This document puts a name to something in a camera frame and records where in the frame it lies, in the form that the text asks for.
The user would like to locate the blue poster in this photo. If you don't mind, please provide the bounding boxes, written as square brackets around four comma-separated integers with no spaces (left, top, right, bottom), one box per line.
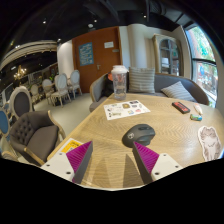
[78,41,95,67]

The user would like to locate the orange wooden door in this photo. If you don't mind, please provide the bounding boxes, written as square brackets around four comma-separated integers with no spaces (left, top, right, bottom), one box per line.
[71,26,123,94]

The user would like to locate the grey tufted armchair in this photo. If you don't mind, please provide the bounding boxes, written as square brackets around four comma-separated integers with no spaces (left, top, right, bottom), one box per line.
[8,110,67,167]

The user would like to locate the black bag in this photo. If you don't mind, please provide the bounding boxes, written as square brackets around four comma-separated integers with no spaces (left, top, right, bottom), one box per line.
[101,73,115,98]

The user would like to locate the white and pink tube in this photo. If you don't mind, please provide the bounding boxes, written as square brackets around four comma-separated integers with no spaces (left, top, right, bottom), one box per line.
[193,102,204,116]

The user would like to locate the black computer mouse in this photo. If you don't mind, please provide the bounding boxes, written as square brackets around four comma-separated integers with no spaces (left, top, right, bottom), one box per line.
[121,123,157,148]

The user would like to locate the grey sofa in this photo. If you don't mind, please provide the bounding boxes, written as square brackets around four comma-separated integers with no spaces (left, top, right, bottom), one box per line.
[88,72,210,113]

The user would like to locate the clear shaker bottle white lid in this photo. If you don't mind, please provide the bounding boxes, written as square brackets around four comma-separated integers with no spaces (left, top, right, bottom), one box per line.
[110,64,130,101]

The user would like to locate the chandelier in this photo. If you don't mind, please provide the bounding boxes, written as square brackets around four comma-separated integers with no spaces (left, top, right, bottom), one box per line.
[13,64,28,81]

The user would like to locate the group of white chairs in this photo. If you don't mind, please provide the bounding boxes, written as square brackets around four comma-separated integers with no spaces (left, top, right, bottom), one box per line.
[29,69,83,108]

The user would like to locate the striped grey cushion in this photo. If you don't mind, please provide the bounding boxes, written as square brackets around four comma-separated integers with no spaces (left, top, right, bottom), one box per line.
[160,80,197,103]

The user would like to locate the black and red box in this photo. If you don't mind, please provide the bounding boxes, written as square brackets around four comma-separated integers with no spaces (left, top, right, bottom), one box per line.
[171,101,191,115]

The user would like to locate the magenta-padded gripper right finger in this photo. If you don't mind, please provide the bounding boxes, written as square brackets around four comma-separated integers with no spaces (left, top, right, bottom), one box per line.
[132,141,184,185]

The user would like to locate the striped beige cushion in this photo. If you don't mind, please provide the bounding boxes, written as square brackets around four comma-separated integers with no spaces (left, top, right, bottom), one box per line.
[128,66,156,94]

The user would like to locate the white sticker sheet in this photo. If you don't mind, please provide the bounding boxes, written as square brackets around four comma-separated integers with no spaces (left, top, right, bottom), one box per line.
[103,99,151,121]

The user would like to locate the large window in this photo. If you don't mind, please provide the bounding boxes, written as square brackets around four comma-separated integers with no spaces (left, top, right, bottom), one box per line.
[185,24,219,108]

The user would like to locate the small green packet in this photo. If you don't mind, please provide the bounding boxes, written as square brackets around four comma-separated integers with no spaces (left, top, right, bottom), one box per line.
[189,113,203,122]

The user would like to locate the wooden glass-door cabinet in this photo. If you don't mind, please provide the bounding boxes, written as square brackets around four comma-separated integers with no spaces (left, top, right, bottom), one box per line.
[152,33,184,77]

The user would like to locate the yellow and white paper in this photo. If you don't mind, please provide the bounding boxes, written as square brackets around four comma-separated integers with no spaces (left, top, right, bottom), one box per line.
[59,137,84,155]

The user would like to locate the white-framed grey oval-back chair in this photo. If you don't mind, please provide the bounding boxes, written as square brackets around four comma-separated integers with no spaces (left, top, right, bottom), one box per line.
[8,85,35,120]

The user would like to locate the blue upholstered chair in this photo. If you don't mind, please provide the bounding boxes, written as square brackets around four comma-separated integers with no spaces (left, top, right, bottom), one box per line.
[0,107,12,143]

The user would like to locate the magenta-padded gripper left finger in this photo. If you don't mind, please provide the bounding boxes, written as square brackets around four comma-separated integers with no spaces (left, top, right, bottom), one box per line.
[40,140,94,185]

